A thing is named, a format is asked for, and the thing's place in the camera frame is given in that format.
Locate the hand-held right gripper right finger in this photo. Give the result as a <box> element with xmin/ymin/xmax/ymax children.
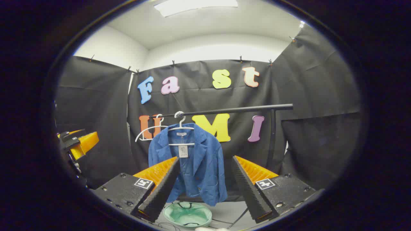
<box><xmin>231</xmin><ymin>155</ymin><xmax>318</xmax><ymax>224</ymax></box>

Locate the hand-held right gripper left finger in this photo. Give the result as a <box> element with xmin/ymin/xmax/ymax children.
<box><xmin>92</xmin><ymin>156</ymin><xmax>181</xmax><ymax>223</ymax></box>

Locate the green laundry hamper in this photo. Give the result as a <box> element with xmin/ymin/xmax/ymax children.
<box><xmin>163</xmin><ymin>201</ymin><xmax>213</xmax><ymax>228</ymax></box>

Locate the blue jacket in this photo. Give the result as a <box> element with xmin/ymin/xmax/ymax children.
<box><xmin>148</xmin><ymin>123</ymin><xmax>228</xmax><ymax>207</ymax></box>

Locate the white plastic clothes hanger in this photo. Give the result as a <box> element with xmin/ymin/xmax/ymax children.
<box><xmin>135</xmin><ymin>114</ymin><xmax>169</xmax><ymax>142</ymax></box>
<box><xmin>168</xmin><ymin>111</ymin><xmax>195</xmax><ymax>146</ymax></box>

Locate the black clothes rack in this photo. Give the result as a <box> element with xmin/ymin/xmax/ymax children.
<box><xmin>159</xmin><ymin>104</ymin><xmax>293</xmax><ymax>229</ymax></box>

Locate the black backdrop cloth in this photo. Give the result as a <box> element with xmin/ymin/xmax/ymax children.
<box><xmin>55</xmin><ymin>24</ymin><xmax>362</xmax><ymax>201</ymax></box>

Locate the row of black cloth clips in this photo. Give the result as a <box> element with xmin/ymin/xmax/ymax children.
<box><xmin>90</xmin><ymin>36</ymin><xmax>296</xmax><ymax>74</ymax></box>

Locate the ceiling light panel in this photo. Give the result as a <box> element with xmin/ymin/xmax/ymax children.
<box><xmin>154</xmin><ymin>0</ymin><xmax>239</xmax><ymax>17</ymax></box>

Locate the thin black cable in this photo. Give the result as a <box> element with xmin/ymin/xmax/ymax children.
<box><xmin>157</xmin><ymin>221</ymin><xmax>181</xmax><ymax>231</ymax></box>

